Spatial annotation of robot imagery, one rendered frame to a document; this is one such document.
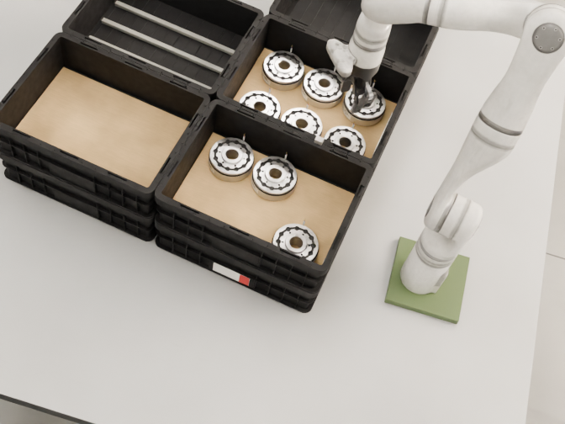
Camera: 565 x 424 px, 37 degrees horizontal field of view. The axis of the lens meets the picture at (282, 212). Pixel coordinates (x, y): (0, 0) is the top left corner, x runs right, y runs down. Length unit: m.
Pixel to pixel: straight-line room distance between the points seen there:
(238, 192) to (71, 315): 0.46
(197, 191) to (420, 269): 0.53
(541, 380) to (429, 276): 1.02
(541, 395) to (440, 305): 0.90
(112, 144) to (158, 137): 0.11
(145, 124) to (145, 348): 0.52
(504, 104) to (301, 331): 0.68
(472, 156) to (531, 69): 0.20
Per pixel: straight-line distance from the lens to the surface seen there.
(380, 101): 2.09
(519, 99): 1.63
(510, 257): 2.15
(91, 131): 2.00
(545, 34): 1.59
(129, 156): 1.96
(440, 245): 1.83
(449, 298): 2.02
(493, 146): 1.66
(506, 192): 2.25
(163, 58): 2.13
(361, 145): 2.00
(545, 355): 2.90
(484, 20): 1.65
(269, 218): 1.89
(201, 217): 1.76
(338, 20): 2.28
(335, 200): 1.94
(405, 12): 1.63
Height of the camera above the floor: 2.45
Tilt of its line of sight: 59 degrees down
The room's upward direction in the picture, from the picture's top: 15 degrees clockwise
